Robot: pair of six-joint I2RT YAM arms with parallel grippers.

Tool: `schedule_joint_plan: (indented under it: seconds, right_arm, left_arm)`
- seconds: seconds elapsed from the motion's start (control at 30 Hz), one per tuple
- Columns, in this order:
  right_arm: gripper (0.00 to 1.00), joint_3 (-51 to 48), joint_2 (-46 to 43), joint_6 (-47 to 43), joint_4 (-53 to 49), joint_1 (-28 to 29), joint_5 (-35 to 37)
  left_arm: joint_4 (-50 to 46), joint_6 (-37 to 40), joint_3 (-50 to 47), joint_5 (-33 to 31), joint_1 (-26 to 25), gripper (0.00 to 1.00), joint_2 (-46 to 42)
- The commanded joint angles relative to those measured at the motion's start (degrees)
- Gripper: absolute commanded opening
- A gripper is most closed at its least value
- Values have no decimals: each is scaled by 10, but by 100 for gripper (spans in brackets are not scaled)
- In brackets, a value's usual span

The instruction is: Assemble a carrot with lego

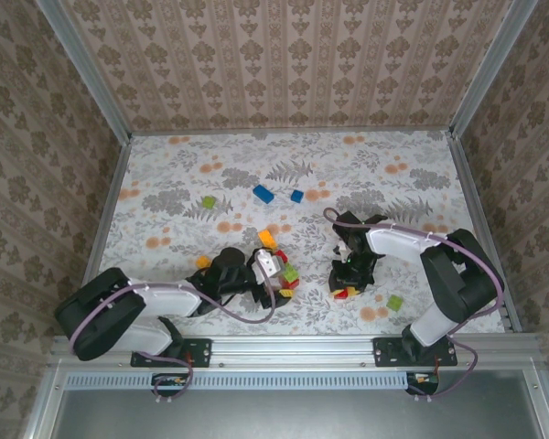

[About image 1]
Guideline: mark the red lego brick stack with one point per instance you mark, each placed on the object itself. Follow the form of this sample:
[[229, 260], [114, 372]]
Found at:
[[281, 256]]

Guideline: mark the small lime green lego brick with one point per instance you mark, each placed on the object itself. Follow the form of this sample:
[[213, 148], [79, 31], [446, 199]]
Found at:
[[208, 202], [395, 303]]

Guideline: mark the floral patterned table cover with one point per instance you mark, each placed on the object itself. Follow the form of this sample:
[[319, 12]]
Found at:
[[302, 146]]

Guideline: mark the small orange lego brick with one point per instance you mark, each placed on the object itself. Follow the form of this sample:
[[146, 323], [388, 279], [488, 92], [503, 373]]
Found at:
[[202, 262]]

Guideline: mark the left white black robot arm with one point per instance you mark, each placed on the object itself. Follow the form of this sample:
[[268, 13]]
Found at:
[[164, 302]]

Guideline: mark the aluminium back frame rail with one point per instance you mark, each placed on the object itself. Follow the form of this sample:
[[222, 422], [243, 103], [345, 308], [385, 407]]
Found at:
[[293, 131]]

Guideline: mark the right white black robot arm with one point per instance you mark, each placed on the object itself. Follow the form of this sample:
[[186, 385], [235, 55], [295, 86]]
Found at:
[[393, 242]]

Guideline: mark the small red lego brick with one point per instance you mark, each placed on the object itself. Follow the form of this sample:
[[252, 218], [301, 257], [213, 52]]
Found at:
[[344, 293]]

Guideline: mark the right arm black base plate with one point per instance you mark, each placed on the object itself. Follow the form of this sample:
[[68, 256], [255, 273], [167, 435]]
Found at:
[[386, 354]]

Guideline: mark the grey metal plate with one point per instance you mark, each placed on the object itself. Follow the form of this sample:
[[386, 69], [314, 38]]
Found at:
[[302, 416]]

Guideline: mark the long orange lego brick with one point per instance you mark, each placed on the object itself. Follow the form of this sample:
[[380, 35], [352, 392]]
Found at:
[[267, 238]]

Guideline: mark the small blue lego brick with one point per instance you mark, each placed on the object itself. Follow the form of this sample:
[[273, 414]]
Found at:
[[297, 196]]

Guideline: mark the aluminium corner post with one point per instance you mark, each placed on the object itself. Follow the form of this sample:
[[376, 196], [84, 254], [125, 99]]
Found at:
[[84, 68], [489, 68]]

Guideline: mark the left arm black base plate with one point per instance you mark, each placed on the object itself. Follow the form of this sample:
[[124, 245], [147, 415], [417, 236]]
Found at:
[[196, 352]]

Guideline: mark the long blue lego brick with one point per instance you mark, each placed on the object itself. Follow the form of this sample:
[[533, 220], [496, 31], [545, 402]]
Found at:
[[263, 194]]

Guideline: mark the black wiring board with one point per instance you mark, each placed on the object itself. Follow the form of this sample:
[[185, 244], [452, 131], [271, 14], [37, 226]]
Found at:
[[423, 382], [169, 382]]

